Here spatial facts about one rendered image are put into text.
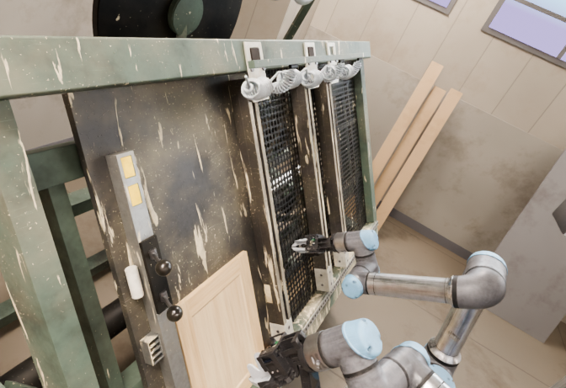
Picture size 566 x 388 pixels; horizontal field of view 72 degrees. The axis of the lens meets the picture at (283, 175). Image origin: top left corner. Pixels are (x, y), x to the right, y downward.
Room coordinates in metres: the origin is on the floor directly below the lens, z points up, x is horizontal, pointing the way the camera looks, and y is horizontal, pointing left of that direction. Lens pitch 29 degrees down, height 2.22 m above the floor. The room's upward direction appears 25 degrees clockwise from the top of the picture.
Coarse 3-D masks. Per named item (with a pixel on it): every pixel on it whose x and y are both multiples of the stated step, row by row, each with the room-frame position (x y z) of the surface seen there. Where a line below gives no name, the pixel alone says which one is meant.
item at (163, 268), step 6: (150, 252) 0.69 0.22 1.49; (156, 252) 0.70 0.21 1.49; (150, 258) 0.69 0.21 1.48; (156, 258) 0.66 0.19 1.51; (156, 264) 0.62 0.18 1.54; (162, 264) 0.62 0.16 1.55; (168, 264) 0.63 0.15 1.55; (156, 270) 0.61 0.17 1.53; (162, 270) 0.61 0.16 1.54; (168, 270) 0.62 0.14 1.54
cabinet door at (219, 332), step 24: (240, 264) 1.02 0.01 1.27; (216, 288) 0.89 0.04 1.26; (240, 288) 0.99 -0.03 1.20; (192, 312) 0.77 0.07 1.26; (216, 312) 0.86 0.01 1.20; (240, 312) 0.95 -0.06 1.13; (192, 336) 0.74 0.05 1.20; (216, 336) 0.82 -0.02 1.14; (240, 336) 0.91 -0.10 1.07; (192, 360) 0.71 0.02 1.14; (216, 360) 0.79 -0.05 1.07; (240, 360) 0.88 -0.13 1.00; (192, 384) 0.68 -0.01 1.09; (216, 384) 0.76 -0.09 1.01; (240, 384) 0.84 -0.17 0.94
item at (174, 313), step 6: (162, 294) 0.67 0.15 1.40; (162, 300) 0.67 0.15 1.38; (168, 300) 0.65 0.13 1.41; (168, 306) 0.63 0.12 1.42; (174, 306) 0.61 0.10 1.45; (168, 312) 0.60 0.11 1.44; (174, 312) 0.60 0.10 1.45; (180, 312) 0.60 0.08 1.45; (168, 318) 0.59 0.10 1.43; (174, 318) 0.59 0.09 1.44; (180, 318) 0.60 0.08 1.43
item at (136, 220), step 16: (112, 160) 0.72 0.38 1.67; (112, 176) 0.72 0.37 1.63; (128, 192) 0.71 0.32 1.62; (128, 208) 0.70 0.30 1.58; (144, 208) 0.74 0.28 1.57; (128, 224) 0.70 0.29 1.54; (144, 224) 0.72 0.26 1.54; (128, 240) 0.69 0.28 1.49; (144, 272) 0.67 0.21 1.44; (144, 288) 0.67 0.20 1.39; (144, 304) 0.66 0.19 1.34; (160, 320) 0.65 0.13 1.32; (160, 336) 0.64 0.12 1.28; (176, 336) 0.68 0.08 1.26; (176, 352) 0.66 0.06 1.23; (176, 368) 0.64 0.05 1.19; (176, 384) 0.62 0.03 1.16
